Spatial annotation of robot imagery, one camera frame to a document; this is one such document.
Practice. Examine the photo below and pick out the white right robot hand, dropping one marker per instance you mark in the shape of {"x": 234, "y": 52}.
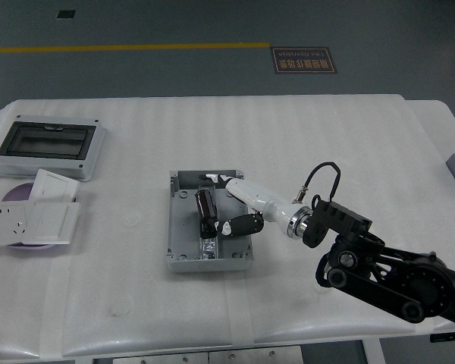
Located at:
{"x": 250, "y": 191}

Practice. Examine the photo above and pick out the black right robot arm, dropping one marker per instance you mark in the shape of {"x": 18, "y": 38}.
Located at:
{"x": 341, "y": 220}

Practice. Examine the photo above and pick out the open grey junction box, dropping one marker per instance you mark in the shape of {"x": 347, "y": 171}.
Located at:
{"x": 182, "y": 227}

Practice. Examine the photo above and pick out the grey distribution box dark window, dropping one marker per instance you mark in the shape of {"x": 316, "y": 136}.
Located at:
{"x": 41, "y": 142}

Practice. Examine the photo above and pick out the white foam table mat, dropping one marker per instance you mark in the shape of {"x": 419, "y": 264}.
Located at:
{"x": 288, "y": 132}

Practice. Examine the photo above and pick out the white tape strip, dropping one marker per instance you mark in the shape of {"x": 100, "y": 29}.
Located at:
{"x": 55, "y": 303}
{"x": 239, "y": 311}

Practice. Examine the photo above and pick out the brown floor sign sticker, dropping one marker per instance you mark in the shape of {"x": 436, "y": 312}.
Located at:
{"x": 303, "y": 60}

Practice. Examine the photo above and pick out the white table leg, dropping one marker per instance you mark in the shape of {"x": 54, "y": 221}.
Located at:
{"x": 375, "y": 352}

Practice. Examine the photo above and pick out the purple round plate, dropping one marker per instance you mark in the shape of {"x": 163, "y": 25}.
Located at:
{"x": 17, "y": 191}

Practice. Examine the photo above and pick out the black table control panel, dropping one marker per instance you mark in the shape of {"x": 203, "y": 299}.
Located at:
{"x": 451, "y": 337}

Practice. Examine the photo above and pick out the black floor hatch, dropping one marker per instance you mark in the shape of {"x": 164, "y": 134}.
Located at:
{"x": 65, "y": 14}

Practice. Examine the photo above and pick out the silver metal mounting rail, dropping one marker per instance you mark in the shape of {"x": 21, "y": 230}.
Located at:
{"x": 210, "y": 250}

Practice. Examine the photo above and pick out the grey metal bracket plate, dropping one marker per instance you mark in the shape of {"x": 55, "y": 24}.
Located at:
{"x": 254, "y": 357}
{"x": 159, "y": 359}

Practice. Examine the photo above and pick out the white wall switch plate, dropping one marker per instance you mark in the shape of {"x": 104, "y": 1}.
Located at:
{"x": 55, "y": 184}
{"x": 51, "y": 223}

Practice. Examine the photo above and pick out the white wall socket plate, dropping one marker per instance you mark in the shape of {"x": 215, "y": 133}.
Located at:
{"x": 4, "y": 223}

